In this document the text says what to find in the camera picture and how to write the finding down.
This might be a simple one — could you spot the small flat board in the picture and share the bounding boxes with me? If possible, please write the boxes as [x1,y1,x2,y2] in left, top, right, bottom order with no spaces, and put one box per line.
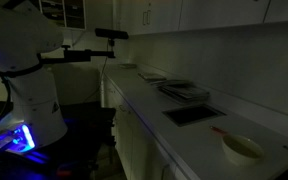
[137,71,168,82]

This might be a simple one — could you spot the white lower counter cabinets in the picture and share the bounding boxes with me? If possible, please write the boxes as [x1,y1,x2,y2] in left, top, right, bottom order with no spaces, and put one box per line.
[100,73,189,180]

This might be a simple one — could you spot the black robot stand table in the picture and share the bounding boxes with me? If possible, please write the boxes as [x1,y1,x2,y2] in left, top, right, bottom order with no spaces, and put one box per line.
[0,90,118,180]

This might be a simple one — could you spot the black bar camera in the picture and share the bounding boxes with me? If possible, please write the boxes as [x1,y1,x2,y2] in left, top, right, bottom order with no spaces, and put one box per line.
[94,27,130,41]

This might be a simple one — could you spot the blue lit robot base plate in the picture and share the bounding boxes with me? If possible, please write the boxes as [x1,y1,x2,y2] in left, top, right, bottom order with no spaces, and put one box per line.
[0,123,37,155]

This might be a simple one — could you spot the white bowl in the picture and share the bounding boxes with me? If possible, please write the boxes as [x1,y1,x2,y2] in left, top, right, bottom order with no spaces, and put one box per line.
[221,133,266,167]

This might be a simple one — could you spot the white upper wall cabinets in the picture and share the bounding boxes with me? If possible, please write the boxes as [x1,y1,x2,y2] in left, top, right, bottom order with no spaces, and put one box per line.
[112,0,288,37]

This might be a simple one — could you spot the red pen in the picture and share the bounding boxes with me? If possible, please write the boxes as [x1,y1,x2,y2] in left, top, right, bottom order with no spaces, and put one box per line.
[210,125,231,136]

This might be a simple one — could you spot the wall shelf with compartments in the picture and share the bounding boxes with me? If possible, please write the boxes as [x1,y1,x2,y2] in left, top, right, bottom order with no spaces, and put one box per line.
[38,0,87,31]

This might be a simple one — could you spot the small flat grey pad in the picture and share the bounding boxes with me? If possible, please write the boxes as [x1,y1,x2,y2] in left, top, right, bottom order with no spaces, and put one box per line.
[118,62,138,70]

